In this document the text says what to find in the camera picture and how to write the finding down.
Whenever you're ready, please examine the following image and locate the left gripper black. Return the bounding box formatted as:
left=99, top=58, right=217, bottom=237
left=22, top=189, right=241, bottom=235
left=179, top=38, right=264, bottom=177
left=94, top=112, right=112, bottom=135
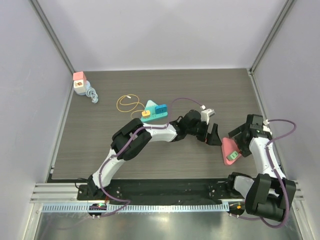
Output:
left=185, top=118, right=222, bottom=145

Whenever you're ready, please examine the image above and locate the pink triangular power socket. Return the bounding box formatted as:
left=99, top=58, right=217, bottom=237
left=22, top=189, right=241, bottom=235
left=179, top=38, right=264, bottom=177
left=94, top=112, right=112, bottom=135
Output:
left=221, top=137, right=242, bottom=166

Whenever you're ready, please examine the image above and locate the green usb charger plug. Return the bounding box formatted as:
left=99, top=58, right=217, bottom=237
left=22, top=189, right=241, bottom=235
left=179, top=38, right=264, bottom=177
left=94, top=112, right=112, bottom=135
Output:
left=226, top=151, right=240, bottom=161

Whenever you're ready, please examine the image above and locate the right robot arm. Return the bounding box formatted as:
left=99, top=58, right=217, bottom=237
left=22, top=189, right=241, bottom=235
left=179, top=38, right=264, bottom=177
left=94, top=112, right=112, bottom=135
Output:
left=221, top=114, right=297, bottom=229

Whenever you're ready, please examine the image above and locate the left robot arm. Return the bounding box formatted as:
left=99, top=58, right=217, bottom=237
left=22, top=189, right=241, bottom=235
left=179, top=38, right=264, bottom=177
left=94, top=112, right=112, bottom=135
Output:
left=87, top=108, right=222, bottom=200

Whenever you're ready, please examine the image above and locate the blue charger plug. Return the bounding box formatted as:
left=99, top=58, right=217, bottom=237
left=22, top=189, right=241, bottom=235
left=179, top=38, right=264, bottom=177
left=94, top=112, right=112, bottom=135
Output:
left=154, top=104, right=168, bottom=115

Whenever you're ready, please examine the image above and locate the teal triangular power socket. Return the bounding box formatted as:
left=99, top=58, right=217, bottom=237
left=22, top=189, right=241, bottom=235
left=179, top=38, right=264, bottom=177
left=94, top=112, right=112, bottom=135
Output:
left=140, top=100, right=168, bottom=123

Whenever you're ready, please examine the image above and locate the orange charger plug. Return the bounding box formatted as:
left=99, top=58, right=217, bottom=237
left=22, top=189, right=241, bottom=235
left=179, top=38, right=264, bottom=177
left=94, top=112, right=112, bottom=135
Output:
left=141, top=110, right=151, bottom=118

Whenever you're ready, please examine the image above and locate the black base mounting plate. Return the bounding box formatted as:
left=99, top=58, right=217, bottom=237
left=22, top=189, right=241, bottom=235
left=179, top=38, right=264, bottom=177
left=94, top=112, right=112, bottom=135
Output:
left=104, top=178, right=243, bottom=205

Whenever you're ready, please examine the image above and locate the pink white cube charger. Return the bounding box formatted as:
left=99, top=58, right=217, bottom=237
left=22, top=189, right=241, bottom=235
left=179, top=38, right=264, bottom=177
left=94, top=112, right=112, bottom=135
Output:
left=72, top=71, right=87, bottom=96

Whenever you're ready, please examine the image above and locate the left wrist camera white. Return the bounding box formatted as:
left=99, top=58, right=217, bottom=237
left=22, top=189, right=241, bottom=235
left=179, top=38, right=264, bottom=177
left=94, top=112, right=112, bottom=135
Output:
left=200, top=108, right=216, bottom=125

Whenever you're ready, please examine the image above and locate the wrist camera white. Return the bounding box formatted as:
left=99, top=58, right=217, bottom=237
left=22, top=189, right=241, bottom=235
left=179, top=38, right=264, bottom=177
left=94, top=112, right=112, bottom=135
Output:
left=263, top=125, right=272, bottom=135
left=200, top=108, right=216, bottom=125

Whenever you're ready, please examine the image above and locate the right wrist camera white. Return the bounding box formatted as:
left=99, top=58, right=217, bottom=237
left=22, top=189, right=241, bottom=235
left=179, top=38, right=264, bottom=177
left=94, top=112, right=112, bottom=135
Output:
left=263, top=125, right=272, bottom=135

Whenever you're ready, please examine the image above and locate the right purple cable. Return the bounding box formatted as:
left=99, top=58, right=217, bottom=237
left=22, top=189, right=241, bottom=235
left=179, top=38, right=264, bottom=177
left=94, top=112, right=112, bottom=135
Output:
left=228, top=118, right=298, bottom=230

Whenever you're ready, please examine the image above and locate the yellow usb cable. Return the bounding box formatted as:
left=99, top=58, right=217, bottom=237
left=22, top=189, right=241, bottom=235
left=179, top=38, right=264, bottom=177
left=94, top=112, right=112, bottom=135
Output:
left=116, top=94, right=145, bottom=120

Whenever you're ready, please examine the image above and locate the slotted cable duct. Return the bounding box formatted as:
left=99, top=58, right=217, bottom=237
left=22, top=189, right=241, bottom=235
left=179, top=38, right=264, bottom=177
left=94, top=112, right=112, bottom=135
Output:
left=42, top=202, right=229, bottom=213

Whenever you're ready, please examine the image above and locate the light blue coiled cable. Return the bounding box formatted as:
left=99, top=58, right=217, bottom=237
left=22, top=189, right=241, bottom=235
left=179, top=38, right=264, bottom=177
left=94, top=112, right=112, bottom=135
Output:
left=84, top=81, right=99, bottom=104

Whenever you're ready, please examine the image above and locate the right aluminium frame post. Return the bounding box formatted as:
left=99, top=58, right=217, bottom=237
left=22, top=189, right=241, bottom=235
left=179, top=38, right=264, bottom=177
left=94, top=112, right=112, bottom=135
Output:
left=247, top=0, right=296, bottom=76

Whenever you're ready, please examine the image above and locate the aluminium frame post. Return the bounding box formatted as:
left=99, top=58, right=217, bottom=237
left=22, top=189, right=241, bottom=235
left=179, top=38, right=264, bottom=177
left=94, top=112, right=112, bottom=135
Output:
left=247, top=0, right=296, bottom=76
left=28, top=0, right=75, bottom=74

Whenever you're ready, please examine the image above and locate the aluminium front rail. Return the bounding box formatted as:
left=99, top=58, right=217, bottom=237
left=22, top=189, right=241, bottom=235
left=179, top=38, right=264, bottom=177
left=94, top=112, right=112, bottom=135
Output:
left=29, top=181, right=305, bottom=203

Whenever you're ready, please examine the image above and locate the left aluminium frame post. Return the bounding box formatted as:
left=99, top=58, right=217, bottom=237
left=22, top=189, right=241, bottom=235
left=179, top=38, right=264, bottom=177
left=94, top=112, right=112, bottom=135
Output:
left=28, top=0, right=75, bottom=74

